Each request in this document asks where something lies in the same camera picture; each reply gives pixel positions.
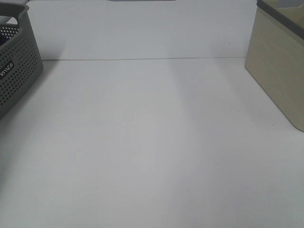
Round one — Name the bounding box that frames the blue microfibre towel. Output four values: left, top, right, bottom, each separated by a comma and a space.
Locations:
0, 35, 9, 46

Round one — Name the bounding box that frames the beige plastic storage bin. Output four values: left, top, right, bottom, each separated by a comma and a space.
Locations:
245, 0, 304, 131

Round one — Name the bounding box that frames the grey perforated plastic basket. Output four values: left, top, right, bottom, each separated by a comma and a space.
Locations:
0, 2, 43, 118

